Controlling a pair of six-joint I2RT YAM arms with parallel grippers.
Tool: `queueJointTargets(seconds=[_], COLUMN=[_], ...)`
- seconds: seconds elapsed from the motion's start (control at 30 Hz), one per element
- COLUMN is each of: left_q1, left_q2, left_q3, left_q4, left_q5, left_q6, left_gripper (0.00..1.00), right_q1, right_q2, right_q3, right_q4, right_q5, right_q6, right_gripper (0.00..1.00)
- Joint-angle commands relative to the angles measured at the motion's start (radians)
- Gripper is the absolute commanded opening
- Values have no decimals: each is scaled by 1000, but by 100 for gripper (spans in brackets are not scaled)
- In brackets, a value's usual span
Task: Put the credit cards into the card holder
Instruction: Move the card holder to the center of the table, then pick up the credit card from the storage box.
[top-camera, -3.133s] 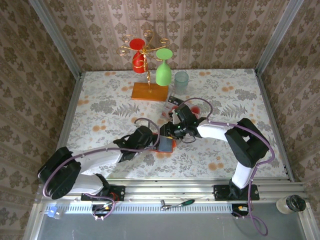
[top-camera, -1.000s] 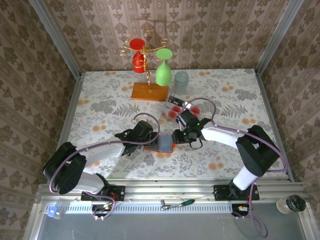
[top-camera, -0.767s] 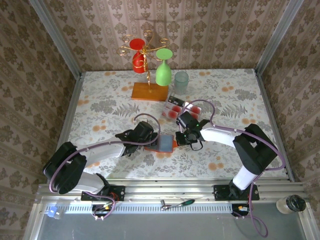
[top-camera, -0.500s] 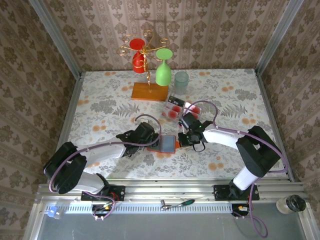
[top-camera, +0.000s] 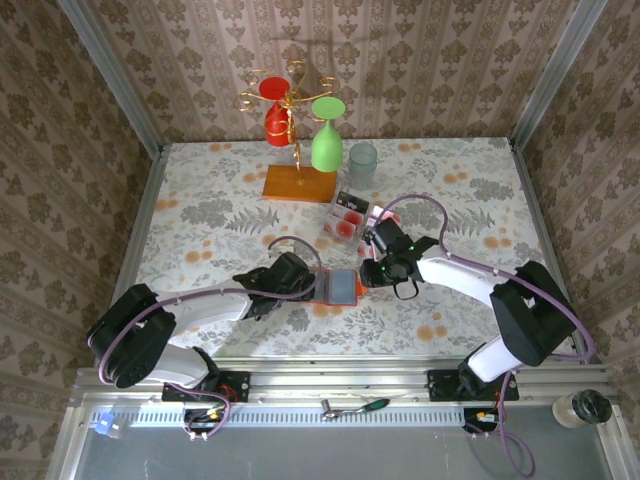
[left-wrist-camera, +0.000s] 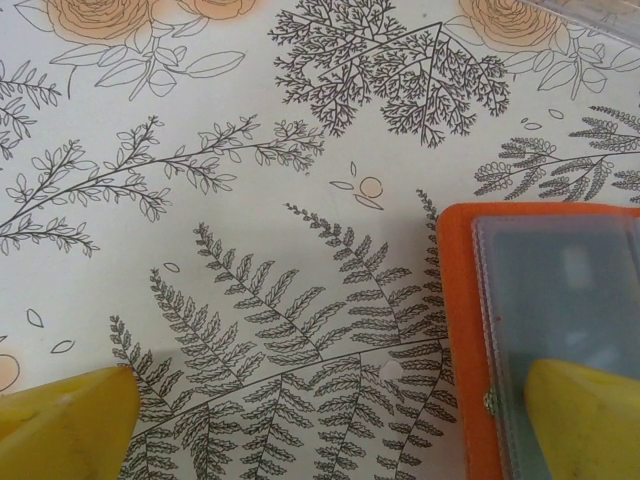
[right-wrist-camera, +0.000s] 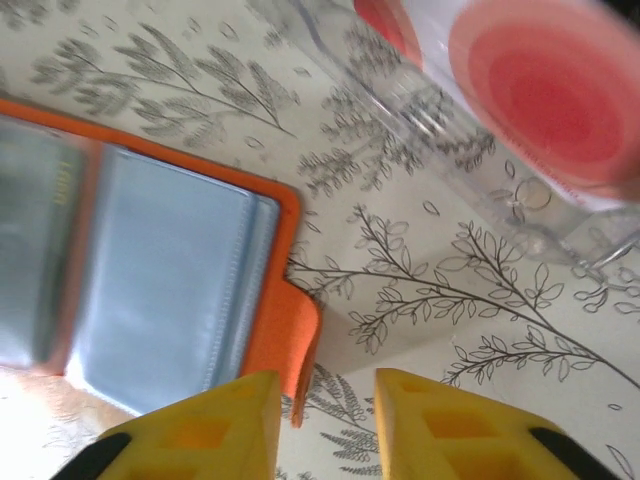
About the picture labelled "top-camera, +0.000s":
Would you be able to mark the red wine glass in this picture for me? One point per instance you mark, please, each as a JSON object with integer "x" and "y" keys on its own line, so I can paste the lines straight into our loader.
{"x": 277, "y": 127}

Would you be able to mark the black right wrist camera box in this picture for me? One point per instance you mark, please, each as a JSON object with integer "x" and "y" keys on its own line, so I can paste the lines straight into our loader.
{"x": 390, "y": 235}

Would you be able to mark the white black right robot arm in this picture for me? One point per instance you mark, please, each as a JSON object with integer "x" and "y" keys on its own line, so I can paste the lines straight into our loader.
{"x": 460, "y": 277}

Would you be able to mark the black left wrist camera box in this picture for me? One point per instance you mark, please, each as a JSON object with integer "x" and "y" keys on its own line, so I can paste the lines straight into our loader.
{"x": 290, "y": 270}

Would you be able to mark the black credit card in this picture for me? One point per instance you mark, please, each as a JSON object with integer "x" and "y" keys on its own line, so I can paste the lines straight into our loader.
{"x": 352, "y": 202}

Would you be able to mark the aluminium table side rail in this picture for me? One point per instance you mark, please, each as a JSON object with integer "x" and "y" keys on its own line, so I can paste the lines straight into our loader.
{"x": 141, "y": 225}

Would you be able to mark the blue white plug connector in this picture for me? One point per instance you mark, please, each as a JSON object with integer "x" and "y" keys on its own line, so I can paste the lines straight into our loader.
{"x": 105, "y": 425}

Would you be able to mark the orange card holder clear sleeves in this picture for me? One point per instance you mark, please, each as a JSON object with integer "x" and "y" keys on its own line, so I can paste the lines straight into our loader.
{"x": 342, "y": 287}

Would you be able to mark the aluminium frame post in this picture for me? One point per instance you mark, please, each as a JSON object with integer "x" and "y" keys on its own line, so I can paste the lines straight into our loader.
{"x": 106, "y": 65}
{"x": 562, "y": 65}

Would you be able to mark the green wine glass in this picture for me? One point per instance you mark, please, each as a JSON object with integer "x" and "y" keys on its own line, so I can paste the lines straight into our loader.
{"x": 327, "y": 150}

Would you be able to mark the grey metal shelf panel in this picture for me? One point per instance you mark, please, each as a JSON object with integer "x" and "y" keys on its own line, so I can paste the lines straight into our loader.
{"x": 325, "y": 455}

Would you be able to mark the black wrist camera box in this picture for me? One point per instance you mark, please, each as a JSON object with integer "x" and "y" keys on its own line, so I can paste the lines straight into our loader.
{"x": 390, "y": 235}
{"x": 290, "y": 270}

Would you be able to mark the translucent grey tumbler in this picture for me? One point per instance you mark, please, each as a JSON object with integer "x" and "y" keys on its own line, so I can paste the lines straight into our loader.
{"x": 362, "y": 165}

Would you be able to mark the clear jar black lid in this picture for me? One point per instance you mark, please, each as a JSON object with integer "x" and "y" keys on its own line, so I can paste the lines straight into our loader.
{"x": 585, "y": 407}

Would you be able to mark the aluminium base rail beam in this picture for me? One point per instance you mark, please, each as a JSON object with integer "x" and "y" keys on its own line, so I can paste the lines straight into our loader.
{"x": 350, "y": 380}

